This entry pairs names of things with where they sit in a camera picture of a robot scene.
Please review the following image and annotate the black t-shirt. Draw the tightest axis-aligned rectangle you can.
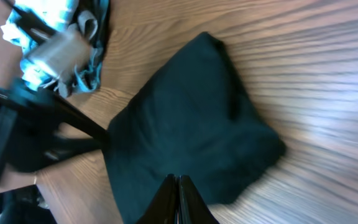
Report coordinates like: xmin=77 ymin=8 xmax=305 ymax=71
xmin=103 ymin=32 xmax=286 ymax=223

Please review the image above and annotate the grey folded shirt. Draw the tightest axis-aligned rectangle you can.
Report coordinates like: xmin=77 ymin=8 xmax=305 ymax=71
xmin=55 ymin=11 xmax=104 ymax=98

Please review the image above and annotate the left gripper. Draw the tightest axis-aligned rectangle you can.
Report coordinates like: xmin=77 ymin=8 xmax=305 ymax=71
xmin=0 ymin=80 xmax=110 ymax=181

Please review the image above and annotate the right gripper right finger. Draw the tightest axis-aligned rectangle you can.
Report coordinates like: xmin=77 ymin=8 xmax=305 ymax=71
xmin=178 ymin=175 xmax=219 ymax=224

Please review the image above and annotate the light blue folded t-shirt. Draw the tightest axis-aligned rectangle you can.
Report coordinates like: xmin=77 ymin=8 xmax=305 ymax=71
xmin=1 ymin=1 xmax=67 ymax=90

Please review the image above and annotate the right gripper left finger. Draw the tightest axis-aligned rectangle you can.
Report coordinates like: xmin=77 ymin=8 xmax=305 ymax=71
xmin=136 ymin=174 xmax=178 ymax=224

